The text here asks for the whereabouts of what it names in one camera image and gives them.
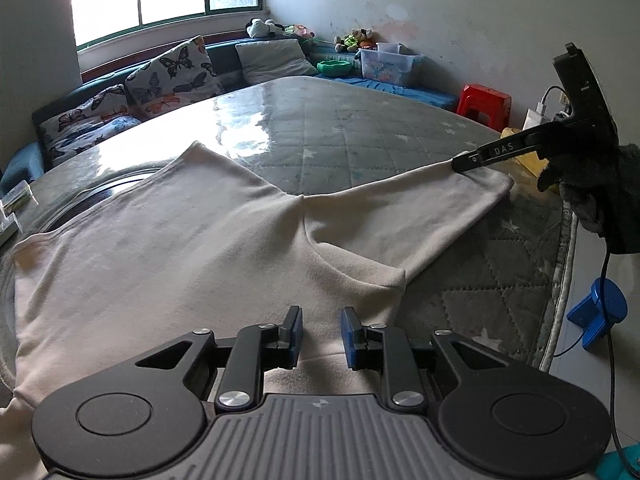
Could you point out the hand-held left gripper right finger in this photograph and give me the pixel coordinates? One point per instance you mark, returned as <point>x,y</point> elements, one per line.
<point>347,335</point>

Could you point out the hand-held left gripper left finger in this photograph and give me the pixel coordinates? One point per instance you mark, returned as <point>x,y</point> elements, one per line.
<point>295,332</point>

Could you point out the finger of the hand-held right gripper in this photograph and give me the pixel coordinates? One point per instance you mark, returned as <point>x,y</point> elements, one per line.
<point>495,152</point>

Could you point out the beige shirt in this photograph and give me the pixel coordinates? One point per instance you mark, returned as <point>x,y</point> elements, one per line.
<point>175,260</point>

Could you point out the person's right hand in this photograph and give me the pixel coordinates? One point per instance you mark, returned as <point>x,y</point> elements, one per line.
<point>585,185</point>

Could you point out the yellow cloth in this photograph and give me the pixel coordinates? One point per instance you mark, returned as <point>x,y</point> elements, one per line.
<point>525,157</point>

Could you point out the red plastic stool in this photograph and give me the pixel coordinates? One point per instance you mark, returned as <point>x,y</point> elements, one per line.
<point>482,102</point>

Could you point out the blue mat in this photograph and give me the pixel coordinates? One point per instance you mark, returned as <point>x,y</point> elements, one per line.
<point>400,92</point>

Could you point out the clear plastic storage box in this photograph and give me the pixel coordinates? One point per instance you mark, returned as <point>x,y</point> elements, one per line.
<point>387,66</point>

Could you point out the grey quilted mattress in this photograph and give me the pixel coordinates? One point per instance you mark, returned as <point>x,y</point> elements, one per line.
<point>350,125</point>

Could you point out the brown plush toys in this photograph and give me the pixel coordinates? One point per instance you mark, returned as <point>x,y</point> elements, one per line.
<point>356,40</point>

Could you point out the green bowl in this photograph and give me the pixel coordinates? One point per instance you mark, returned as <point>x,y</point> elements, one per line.
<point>334,67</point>

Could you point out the blue plastic stool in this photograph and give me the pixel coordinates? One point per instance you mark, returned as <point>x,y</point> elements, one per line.
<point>597,312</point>

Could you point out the pink green plush toy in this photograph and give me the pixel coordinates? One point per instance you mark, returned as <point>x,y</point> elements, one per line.
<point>300,31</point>

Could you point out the grey pillow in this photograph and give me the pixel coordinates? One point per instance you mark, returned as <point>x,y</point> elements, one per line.
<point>272,60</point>

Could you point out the panda plush toy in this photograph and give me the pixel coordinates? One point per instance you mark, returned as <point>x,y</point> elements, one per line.
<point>260,28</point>

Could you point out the dark blue sofa bench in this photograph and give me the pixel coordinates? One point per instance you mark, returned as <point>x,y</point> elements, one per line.
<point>227,62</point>

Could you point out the large butterfly print pillow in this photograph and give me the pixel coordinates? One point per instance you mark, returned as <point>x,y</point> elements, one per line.
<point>172,77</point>

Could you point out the small butterfly print pillow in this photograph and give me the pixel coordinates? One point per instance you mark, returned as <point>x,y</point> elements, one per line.
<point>85,120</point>

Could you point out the teal plastic object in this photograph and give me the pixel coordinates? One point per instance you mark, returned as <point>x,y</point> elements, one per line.
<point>622,466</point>

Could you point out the white flat box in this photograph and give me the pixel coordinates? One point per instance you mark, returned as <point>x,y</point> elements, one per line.
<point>7,227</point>

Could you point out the small green white box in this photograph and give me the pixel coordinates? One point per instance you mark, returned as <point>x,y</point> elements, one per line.
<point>17,196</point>

